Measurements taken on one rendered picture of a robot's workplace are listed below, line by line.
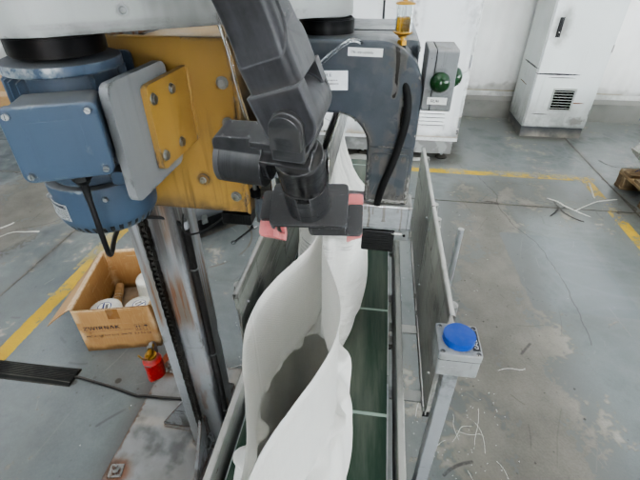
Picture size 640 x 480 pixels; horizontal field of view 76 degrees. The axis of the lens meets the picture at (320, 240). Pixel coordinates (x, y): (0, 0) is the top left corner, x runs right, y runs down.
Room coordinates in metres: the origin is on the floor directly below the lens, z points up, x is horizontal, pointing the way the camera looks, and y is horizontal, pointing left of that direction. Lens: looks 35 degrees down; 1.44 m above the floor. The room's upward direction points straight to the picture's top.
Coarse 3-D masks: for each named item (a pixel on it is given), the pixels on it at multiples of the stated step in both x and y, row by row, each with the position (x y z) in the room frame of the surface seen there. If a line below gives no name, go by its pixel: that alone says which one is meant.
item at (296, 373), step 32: (320, 256) 0.63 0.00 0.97; (288, 288) 0.52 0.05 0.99; (320, 288) 0.63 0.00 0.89; (256, 320) 0.43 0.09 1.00; (288, 320) 0.52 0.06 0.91; (320, 320) 0.61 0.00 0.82; (256, 352) 0.42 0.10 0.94; (288, 352) 0.51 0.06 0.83; (320, 352) 0.60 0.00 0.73; (256, 384) 0.40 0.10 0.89; (288, 384) 0.59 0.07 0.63; (320, 384) 0.33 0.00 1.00; (256, 416) 0.38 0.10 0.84; (288, 416) 0.27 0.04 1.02; (320, 416) 0.33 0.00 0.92; (256, 448) 0.34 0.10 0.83; (288, 448) 0.26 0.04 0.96; (320, 448) 0.33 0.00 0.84
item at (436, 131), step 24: (360, 0) 3.39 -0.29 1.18; (432, 0) 3.32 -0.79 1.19; (456, 0) 3.30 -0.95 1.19; (480, 0) 3.27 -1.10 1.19; (432, 24) 3.31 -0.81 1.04; (456, 24) 3.29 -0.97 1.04; (456, 96) 3.28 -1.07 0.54; (432, 120) 3.29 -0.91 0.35; (456, 120) 3.27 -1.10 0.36; (360, 144) 3.41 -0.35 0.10; (432, 144) 3.33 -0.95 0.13
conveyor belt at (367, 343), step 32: (352, 160) 2.42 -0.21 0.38; (384, 256) 1.41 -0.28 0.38; (384, 288) 1.21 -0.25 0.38; (384, 320) 1.04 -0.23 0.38; (352, 352) 0.89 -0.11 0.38; (384, 352) 0.89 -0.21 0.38; (352, 384) 0.78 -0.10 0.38; (384, 384) 0.78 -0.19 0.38; (352, 416) 0.67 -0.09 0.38; (384, 416) 0.67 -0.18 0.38; (352, 448) 0.58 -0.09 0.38; (384, 448) 0.58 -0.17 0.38
